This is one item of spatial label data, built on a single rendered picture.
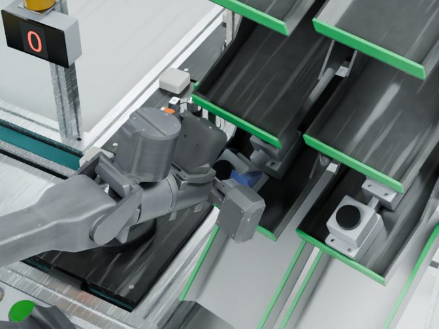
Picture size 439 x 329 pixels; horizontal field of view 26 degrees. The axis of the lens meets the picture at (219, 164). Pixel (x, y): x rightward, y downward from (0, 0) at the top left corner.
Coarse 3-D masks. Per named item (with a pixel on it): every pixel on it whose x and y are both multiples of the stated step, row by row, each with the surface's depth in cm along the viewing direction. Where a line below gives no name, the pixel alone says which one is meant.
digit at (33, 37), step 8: (24, 24) 149; (32, 24) 148; (24, 32) 150; (32, 32) 149; (40, 32) 148; (24, 40) 151; (32, 40) 150; (40, 40) 149; (24, 48) 153; (32, 48) 152; (40, 48) 151
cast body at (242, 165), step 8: (224, 152) 118; (232, 152) 118; (264, 152) 120; (216, 160) 118; (224, 160) 117; (232, 160) 117; (240, 160) 117; (248, 160) 120; (256, 160) 120; (264, 160) 121; (216, 168) 117; (224, 168) 116; (232, 168) 116; (240, 168) 116; (248, 168) 116; (256, 168) 119; (216, 176) 116; (224, 176) 116; (264, 176) 120; (256, 184) 120; (256, 192) 121
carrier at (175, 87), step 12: (168, 72) 179; (180, 72) 179; (168, 84) 177; (180, 84) 177; (192, 84) 179; (156, 96) 177; (168, 96) 177; (180, 96) 177; (180, 108) 171; (192, 108) 165; (216, 120) 169; (108, 144) 167
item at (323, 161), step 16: (336, 80) 129; (320, 96) 129; (304, 128) 127; (240, 144) 129; (304, 144) 126; (304, 160) 125; (320, 160) 121; (272, 176) 125; (288, 176) 125; (304, 176) 124; (320, 176) 124; (272, 192) 124; (288, 192) 124; (304, 192) 122; (272, 208) 123; (288, 208) 120; (272, 224) 122
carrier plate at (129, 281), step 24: (192, 216) 155; (168, 240) 151; (48, 264) 148; (72, 264) 147; (96, 264) 147; (120, 264) 147; (144, 264) 147; (168, 264) 148; (96, 288) 145; (120, 288) 144; (144, 288) 144
